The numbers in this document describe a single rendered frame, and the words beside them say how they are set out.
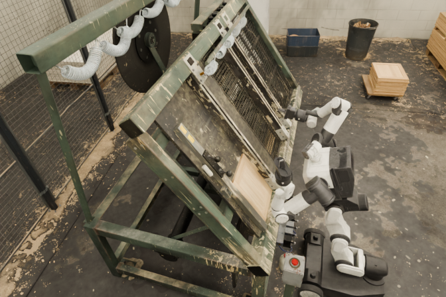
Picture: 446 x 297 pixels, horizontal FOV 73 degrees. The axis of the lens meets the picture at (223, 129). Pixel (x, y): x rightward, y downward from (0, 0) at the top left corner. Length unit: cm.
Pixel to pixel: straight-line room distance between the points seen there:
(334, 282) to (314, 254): 25
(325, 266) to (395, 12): 565
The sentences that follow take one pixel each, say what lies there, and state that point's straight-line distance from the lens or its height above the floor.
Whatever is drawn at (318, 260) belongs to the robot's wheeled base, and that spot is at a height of 19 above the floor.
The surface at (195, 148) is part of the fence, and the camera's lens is 173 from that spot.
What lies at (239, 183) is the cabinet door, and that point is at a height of 119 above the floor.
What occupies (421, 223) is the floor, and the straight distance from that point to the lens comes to 373.
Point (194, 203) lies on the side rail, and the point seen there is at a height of 139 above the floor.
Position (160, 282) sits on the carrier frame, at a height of 18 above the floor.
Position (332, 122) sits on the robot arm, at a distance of 212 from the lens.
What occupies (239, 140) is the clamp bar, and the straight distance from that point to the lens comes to 208.
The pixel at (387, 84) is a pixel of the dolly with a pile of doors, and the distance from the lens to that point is 514.
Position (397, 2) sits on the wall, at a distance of 735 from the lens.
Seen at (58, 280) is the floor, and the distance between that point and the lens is 341.
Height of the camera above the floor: 272
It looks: 39 degrees down
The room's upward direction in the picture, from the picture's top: 3 degrees counter-clockwise
